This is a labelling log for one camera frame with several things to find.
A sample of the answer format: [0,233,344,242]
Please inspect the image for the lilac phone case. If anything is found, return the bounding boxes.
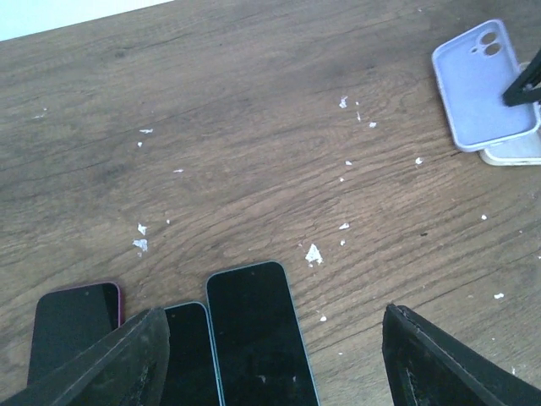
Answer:
[432,19,540,152]

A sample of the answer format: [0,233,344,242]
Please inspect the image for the pink phone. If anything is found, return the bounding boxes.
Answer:
[27,282,123,385]

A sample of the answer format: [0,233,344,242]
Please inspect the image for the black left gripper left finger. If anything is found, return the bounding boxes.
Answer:
[1,308,170,405]

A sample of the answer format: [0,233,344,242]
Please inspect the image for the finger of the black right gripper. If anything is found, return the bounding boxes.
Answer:
[503,51,541,107]

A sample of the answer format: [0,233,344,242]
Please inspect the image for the beige phone case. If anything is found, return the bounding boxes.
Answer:
[479,128,540,166]

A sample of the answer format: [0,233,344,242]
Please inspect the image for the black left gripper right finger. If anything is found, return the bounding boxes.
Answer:
[382,304,540,406]

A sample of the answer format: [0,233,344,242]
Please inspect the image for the light blue phone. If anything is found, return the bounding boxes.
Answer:
[206,261,320,405]

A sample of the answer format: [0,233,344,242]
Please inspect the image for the teal phone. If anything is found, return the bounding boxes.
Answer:
[161,302,221,406]

